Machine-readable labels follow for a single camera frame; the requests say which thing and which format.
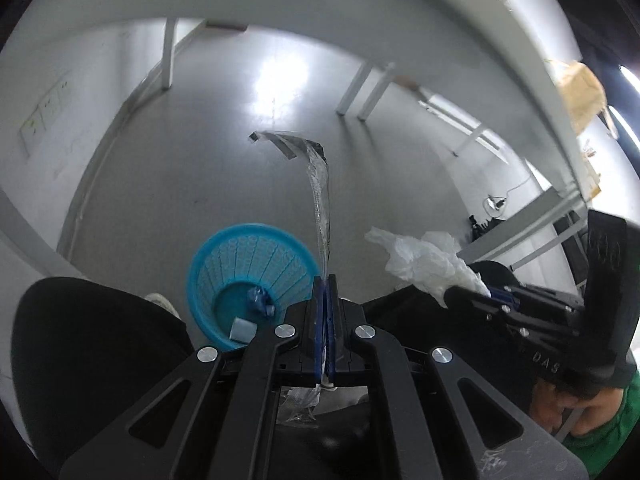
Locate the blue plastic packaging bag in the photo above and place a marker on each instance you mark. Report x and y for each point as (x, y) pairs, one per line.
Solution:
(260, 302)

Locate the brown paper bag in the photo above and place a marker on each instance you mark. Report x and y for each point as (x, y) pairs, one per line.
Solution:
(582, 93)

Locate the white sneaker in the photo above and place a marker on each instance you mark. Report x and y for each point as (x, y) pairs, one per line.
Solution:
(161, 301)

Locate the blue plastic trash basket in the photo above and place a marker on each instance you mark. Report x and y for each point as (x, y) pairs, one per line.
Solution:
(237, 258)

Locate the person's right hand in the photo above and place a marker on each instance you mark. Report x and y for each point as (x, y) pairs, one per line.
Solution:
(548, 405)

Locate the white plastic bag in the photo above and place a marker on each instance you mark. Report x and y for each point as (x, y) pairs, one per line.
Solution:
(430, 263)

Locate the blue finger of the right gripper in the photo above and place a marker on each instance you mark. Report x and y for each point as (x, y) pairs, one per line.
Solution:
(480, 307)
(504, 295)

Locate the long clear plastic strip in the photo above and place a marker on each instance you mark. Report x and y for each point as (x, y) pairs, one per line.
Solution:
(297, 409)

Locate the wall power sockets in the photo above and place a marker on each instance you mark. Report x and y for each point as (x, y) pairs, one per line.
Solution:
(45, 114)

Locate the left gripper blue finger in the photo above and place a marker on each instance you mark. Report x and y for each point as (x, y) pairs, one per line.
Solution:
(319, 325)
(330, 326)

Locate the white foam block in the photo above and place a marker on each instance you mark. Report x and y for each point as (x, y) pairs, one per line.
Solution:
(242, 331)

